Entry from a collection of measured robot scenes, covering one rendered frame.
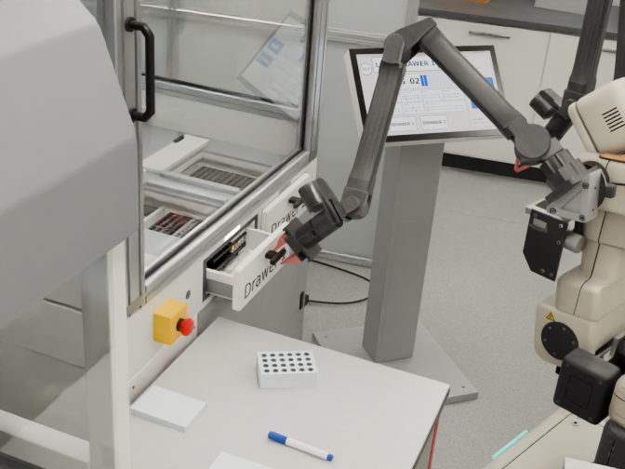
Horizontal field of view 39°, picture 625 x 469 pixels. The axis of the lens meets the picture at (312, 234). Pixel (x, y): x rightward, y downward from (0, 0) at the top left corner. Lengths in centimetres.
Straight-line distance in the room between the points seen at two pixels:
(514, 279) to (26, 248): 325
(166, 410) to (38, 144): 92
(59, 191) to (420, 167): 203
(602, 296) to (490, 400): 114
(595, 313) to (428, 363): 121
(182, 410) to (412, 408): 48
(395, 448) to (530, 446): 92
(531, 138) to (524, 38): 290
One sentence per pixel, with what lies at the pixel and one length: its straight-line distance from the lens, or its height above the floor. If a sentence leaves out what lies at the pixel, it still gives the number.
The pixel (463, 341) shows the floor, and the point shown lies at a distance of 358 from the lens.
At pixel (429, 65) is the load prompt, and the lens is 289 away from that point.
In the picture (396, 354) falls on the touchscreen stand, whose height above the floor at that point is 7.
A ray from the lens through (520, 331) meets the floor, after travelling 371.
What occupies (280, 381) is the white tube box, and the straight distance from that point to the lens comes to 192.
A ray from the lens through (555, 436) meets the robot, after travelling 274.
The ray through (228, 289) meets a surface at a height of 86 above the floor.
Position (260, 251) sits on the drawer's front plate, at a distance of 210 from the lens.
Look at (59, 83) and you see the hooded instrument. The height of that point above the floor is 159.
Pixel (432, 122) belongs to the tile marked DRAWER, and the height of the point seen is 100.
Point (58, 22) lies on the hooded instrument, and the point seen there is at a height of 165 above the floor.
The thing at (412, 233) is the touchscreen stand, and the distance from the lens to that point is 306.
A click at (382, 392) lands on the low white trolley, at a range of 195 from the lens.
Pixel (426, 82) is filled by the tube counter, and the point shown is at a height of 111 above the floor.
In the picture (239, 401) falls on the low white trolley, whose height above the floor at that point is 76.
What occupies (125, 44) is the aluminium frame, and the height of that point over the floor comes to 150.
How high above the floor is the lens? 193
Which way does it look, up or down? 27 degrees down
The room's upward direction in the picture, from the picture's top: 5 degrees clockwise
